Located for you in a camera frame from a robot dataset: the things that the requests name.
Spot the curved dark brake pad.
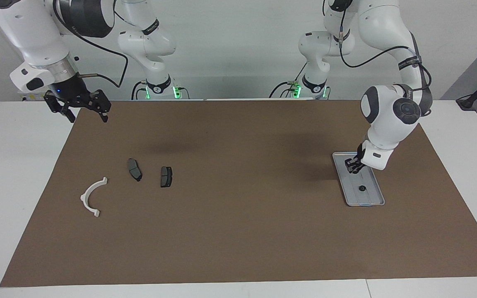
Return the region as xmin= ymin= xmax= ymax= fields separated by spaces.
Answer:
xmin=128 ymin=159 xmax=143 ymax=182

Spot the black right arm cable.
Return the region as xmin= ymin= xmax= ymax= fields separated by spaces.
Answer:
xmin=52 ymin=0 xmax=129 ymax=88

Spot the white curved plastic bracket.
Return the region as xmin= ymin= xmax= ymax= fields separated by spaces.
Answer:
xmin=80 ymin=177 xmax=108 ymax=218

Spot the black right base cable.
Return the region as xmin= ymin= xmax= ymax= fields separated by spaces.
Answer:
xmin=132 ymin=81 xmax=148 ymax=100

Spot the white power strip box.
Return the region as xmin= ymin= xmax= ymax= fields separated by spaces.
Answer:
xmin=17 ymin=92 xmax=48 ymax=102

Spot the black base cable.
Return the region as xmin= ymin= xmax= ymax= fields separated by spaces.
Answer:
xmin=132 ymin=81 xmax=148 ymax=100
xmin=269 ymin=62 xmax=309 ymax=99

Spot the black left base cable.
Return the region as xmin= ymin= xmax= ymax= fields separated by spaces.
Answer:
xmin=269 ymin=62 xmax=309 ymax=99

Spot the silver metal tray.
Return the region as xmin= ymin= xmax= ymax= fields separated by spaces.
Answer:
xmin=332 ymin=152 xmax=385 ymax=207

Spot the brown table mat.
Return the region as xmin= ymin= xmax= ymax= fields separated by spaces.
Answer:
xmin=0 ymin=99 xmax=477 ymax=287

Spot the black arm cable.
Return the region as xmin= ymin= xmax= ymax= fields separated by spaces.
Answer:
xmin=338 ymin=25 xmax=433 ymax=117
xmin=52 ymin=0 xmax=129 ymax=88

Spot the rectangular dark brake pad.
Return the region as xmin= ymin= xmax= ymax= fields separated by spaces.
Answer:
xmin=160 ymin=166 xmax=173 ymax=188

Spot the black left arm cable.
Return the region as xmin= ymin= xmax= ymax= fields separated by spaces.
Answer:
xmin=338 ymin=25 xmax=433 ymax=117

